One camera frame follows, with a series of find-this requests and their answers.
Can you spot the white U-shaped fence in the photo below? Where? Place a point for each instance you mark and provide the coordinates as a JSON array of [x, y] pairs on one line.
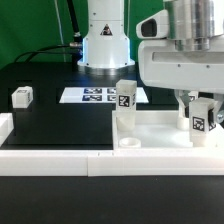
[[115, 162]]

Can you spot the white square tabletop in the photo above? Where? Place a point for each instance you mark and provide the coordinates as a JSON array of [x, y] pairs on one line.
[[152, 129]]

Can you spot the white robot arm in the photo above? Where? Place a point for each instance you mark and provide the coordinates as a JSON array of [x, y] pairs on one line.
[[106, 46]]

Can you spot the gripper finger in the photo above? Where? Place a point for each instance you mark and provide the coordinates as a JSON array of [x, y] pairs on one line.
[[218, 111], [183, 99]]

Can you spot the white sheet with tags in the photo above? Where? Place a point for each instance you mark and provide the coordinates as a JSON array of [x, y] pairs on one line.
[[88, 95]]

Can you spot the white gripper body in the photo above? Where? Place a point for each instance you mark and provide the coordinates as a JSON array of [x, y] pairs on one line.
[[183, 49]]

